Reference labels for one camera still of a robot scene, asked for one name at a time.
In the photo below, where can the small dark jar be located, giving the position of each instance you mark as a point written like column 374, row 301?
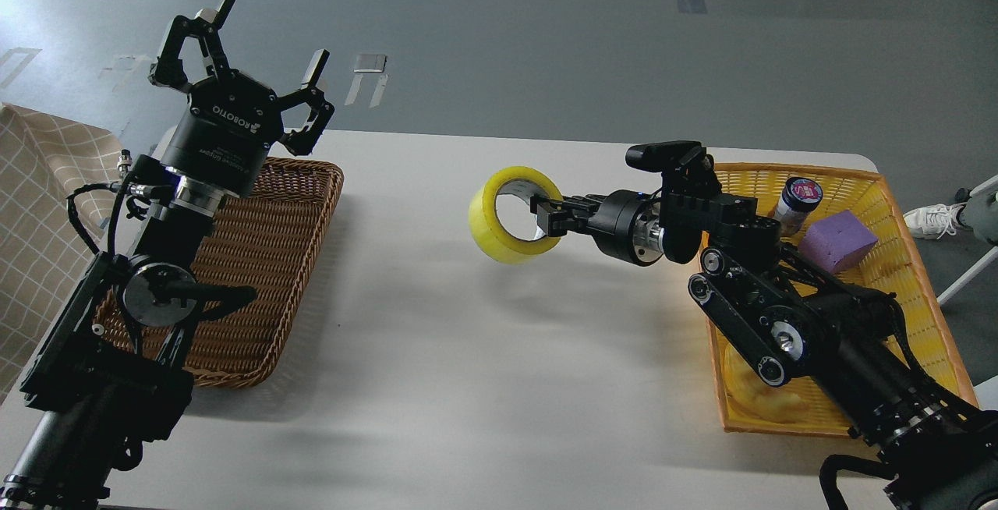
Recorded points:
column 799, row 197

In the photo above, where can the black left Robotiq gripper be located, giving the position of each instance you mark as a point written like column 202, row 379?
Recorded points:
column 226, row 132

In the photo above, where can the yellow tape roll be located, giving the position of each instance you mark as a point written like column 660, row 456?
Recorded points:
column 486, row 228

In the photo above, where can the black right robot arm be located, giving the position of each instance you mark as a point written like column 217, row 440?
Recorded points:
column 789, row 318

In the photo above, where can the yellow toy croissant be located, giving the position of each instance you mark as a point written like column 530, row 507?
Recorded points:
column 753, row 395

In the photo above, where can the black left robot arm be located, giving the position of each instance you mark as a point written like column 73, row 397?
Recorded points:
column 110, row 376

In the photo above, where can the beige checkered cloth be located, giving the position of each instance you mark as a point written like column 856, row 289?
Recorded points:
column 43, row 159

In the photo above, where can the yellow wicker basket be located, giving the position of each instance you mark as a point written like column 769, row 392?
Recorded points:
column 893, row 265

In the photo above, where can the brown wicker basket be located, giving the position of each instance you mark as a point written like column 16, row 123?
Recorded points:
column 270, row 241

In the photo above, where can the purple foam block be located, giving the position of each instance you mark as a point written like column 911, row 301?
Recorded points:
column 837, row 243

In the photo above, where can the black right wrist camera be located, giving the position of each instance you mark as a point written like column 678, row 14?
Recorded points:
column 664, row 157

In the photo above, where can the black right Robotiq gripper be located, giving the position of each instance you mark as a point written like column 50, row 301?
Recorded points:
column 624, row 224

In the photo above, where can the white sneaker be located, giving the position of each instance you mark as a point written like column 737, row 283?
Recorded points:
column 936, row 220

